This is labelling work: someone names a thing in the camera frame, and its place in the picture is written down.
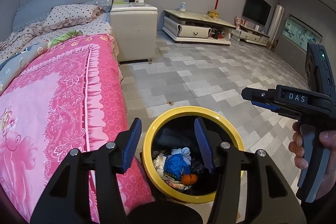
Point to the blue rubber glove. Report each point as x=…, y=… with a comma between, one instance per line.
x=176, y=165

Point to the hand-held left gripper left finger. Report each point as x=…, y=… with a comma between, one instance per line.
x=131, y=145

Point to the white tissue wad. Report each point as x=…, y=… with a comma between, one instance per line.
x=160, y=165

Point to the framed calligraphy wall painting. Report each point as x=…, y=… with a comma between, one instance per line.
x=302, y=32

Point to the white standing air conditioner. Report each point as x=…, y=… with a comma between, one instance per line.
x=277, y=19

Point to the small white figurine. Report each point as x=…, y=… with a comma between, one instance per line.
x=183, y=7

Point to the crumpled polka dot duvet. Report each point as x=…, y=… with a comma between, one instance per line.
x=23, y=35

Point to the long cream television cabinet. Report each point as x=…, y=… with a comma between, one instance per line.
x=194, y=29

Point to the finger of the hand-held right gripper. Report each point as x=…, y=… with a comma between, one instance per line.
x=271, y=106
x=258, y=94

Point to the cream bedside cabinet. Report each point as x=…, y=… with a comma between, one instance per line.
x=134, y=32

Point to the black plastic bag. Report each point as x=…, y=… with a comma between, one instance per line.
x=198, y=166

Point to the pink floral blanket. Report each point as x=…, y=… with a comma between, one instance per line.
x=39, y=108

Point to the orange peel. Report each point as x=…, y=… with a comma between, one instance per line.
x=189, y=179

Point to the grey low cabinet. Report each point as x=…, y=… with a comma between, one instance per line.
x=288, y=53

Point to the white printed paper wrapper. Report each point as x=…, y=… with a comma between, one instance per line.
x=178, y=186

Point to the short cream side cabinet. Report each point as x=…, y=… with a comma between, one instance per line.
x=249, y=35

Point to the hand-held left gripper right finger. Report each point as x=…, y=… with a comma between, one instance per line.
x=203, y=145

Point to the yellow trash bin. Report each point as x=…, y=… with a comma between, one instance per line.
x=183, y=111

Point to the polka dot ruffled pillow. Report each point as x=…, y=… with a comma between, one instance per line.
x=71, y=14

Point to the black flat television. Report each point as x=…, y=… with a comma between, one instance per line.
x=256, y=7

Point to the grey floral quilt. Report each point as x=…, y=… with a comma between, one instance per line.
x=15, y=61

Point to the black bin liner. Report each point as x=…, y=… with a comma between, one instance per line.
x=170, y=134

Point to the person's right hand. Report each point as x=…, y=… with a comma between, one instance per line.
x=296, y=145

